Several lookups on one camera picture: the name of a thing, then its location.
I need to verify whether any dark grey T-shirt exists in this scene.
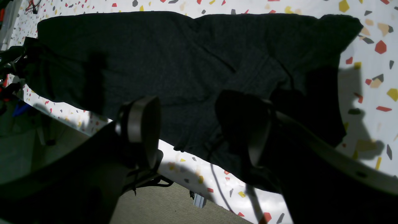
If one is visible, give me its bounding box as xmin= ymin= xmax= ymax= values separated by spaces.
xmin=23 ymin=12 xmax=363 ymax=193

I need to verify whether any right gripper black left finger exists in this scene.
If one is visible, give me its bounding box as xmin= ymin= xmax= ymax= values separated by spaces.
xmin=1 ymin=96 xmax=162 ymax=224

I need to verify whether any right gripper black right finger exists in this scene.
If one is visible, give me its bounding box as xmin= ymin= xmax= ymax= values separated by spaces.
xmin=215 ymin=90 xmax=397 ymax=224

